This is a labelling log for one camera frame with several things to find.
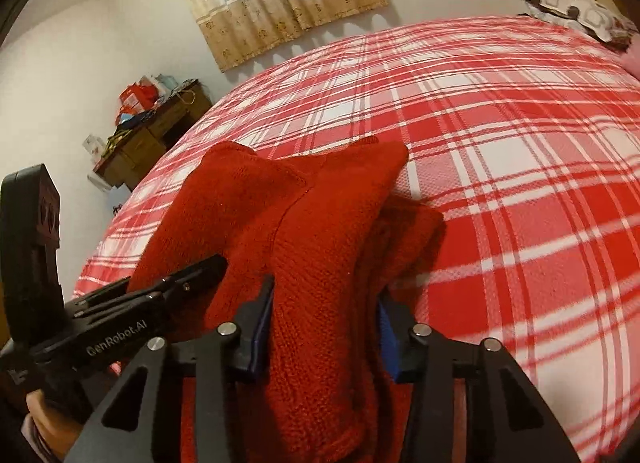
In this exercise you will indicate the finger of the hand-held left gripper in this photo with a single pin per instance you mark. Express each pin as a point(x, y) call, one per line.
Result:
point(190, 275)

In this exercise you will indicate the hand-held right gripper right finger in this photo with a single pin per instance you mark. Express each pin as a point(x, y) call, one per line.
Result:
point(387, 348)

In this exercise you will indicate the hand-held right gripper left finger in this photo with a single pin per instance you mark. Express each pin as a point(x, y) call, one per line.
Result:
point(261, 328)

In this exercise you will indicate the red knitted sweater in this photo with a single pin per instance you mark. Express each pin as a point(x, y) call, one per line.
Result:
point(310, 253)

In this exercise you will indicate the person's left hand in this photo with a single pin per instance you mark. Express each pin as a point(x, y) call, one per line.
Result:
point(55, 425)

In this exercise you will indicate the small white box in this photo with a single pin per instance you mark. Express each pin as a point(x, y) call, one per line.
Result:
point(94, 145)

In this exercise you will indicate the wooden side table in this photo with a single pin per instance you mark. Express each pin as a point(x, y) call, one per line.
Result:
point(150, 143)

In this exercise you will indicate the red plastic bag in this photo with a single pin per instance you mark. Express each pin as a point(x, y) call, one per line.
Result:
point(137, 98)

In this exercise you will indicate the pale plastic bag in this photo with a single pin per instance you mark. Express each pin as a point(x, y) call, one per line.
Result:
point(165, 85)

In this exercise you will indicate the red white plaid bed blanket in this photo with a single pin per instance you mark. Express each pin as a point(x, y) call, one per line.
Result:
point(500, 168)

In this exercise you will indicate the pink fluffy blanket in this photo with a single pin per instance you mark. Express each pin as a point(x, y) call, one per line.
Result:
point(632, 58)

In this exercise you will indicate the patterned grey white pillow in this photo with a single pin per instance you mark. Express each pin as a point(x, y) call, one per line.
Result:
point(575, 10)

